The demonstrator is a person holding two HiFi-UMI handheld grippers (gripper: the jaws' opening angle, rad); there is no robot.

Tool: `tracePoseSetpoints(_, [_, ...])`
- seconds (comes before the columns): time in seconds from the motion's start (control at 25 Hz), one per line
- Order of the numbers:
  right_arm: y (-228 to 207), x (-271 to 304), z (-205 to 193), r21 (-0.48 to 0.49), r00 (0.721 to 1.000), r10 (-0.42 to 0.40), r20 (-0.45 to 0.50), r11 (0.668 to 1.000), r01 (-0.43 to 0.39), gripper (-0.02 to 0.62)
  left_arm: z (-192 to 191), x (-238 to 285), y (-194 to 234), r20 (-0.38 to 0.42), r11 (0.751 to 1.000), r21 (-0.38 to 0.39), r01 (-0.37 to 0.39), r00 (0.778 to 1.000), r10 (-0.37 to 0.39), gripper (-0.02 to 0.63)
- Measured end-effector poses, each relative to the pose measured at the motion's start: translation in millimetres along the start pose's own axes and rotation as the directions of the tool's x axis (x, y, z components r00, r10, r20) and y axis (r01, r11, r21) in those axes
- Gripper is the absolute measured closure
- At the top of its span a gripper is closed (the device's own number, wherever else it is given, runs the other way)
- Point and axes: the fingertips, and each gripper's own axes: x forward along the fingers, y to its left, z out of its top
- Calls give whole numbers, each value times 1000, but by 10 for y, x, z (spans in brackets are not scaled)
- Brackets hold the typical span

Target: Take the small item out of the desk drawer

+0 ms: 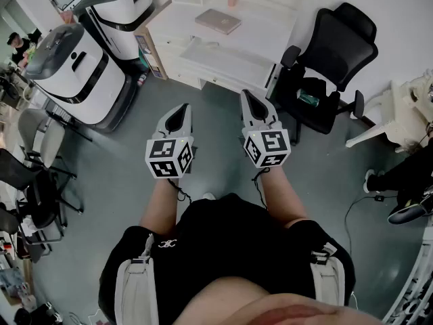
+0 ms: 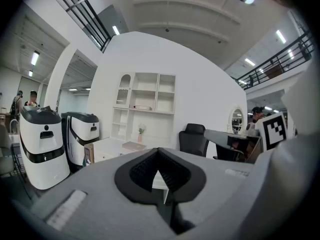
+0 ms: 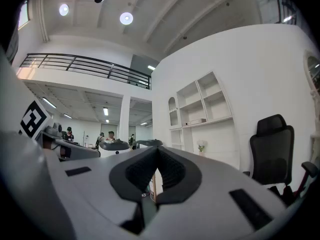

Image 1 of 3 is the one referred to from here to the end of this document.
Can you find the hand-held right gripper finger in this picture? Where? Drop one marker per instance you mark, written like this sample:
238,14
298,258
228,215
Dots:
245,117
272,117

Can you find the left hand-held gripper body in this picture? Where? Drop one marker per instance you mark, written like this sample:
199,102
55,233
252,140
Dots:
169,157

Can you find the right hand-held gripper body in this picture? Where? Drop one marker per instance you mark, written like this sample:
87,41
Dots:
269,147

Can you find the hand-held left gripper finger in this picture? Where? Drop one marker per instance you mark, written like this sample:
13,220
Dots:
161,124
189,124

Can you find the person's left forearm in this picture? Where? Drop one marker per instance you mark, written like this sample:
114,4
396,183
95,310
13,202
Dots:
160,208

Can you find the person's right forearm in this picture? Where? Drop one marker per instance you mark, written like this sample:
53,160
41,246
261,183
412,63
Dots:
282,198

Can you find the green can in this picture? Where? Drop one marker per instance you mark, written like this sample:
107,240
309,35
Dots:
308,99

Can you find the red bottle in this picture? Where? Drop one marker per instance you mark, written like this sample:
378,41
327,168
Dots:
142,79

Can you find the person's white shoe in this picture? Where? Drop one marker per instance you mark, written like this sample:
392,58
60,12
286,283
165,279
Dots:
369,181
209,196

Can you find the white desk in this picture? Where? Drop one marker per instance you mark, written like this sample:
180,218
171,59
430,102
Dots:
260,25

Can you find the white and black robot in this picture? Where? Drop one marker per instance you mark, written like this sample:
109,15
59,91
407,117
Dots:
125,15
81,76

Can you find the black office chair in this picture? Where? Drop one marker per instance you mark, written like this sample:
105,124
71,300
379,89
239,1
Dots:
338,49

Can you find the person's black shirt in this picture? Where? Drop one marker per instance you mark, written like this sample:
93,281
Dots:
223,245

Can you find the grey chair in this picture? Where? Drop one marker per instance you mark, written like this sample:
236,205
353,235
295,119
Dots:
47,137

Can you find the white ornate chair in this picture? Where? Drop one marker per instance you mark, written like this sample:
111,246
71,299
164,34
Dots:
395,113

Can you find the black folding chair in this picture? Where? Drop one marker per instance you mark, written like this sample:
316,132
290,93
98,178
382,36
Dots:
34,195

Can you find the person's chin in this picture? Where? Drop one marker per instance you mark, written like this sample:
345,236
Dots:
270,306

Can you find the white metal rack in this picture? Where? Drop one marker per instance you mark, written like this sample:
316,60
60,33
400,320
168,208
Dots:
416,283

